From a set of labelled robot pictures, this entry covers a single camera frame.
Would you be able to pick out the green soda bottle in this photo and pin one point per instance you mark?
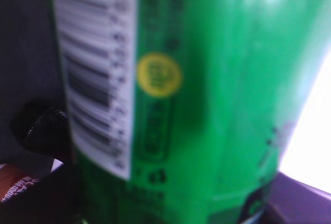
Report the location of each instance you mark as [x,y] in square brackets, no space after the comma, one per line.
[180,110]

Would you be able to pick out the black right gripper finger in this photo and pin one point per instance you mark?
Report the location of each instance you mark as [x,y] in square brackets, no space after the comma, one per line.
[282,199]

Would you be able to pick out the dark cola bottle red label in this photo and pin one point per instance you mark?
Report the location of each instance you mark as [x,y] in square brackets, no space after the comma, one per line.
[41,130]

